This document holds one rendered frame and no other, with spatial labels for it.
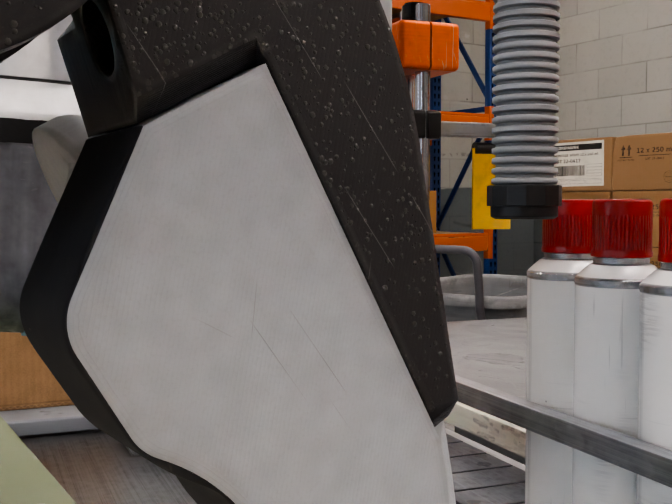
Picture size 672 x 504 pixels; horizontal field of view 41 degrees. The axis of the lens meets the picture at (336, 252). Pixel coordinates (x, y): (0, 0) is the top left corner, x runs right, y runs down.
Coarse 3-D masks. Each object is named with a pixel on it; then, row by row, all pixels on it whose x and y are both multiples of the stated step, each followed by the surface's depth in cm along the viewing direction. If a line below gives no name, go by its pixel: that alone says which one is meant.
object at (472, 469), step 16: (448, 448) 75; (464, 448) 75; (464, 464) 70; (480, 464) 70; (496, 464) 70; (464, 480) 66; (480, 480) 66; (496, 480) 66; (512, 480) 66; (464, 496) 63; (480, 496) 63; (496, 496) 63; (512, 496) 63
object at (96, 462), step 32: (480, 320) 197; (512, 320) 197; (480, 352) 154; (512, 352) 154; (512, 384) 127; (32, 448) 94; (64, 448) 94; (96, 448) 94; (64, 480) 83; (96, 480) 83; (128, 480) 83; (160, 480) 83
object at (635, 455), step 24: (456, 384) 61; (480, 384) 60; (480, 408) 59; (504, 408) 56; (528, 408) 54; (552, 432) 51; (576, 432) 49; (600, 432) 48; (600, 456) 47; (624, 456) 46; (648, 456) 44
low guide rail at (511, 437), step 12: (456, 408) 76; (468, 408) 74; (444, 420) 78; (456, 420) 76; (468, 420) 74; (480, 420) 72; (492, 420) 71; (504, 420) 70; (480, 432) 72; (492, 432) 71; (504, 432) 69; (516, 432) 68; (504, 444) 69; (516, 444) 68
